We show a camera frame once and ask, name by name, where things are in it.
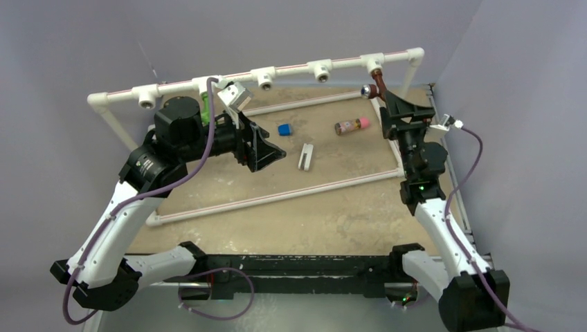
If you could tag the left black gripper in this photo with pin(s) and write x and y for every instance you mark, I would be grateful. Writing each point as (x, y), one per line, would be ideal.
(246, 134)

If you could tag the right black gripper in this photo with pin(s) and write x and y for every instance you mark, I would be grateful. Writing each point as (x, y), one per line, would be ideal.
(398, 109)

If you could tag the brown faucet with blue cap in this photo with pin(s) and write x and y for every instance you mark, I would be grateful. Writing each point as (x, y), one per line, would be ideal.
(376, 90)

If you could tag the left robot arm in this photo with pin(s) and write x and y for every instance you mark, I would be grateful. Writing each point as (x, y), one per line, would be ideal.
(100, 275)

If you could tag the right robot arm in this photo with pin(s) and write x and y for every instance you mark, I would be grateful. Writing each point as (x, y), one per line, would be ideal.
(470, 294)

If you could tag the blue paperclip box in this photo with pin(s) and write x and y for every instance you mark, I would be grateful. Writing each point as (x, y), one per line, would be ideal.
(285, 130)

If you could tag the white staple box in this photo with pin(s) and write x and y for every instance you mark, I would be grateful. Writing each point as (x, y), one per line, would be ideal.
(305, 157)

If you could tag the pink capped clip jar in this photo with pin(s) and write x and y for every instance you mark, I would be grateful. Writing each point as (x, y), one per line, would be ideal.
(347, 126)

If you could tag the green plastic faucet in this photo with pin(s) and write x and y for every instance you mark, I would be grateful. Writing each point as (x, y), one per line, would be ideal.
(206, 102)

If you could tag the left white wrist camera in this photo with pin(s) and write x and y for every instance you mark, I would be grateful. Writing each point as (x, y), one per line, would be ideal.
(235, 96)

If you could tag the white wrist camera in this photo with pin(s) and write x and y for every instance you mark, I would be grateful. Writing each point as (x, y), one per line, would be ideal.
(235, 96)
(445, 124)

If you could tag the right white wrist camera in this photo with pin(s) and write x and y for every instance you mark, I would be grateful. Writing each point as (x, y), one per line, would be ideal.
(445, 124)

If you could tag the white PVC pipe frame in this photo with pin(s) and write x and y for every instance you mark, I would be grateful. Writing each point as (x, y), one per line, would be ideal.
(321, 69)

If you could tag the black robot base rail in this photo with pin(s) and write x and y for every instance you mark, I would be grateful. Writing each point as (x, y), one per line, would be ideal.
(371, 276)

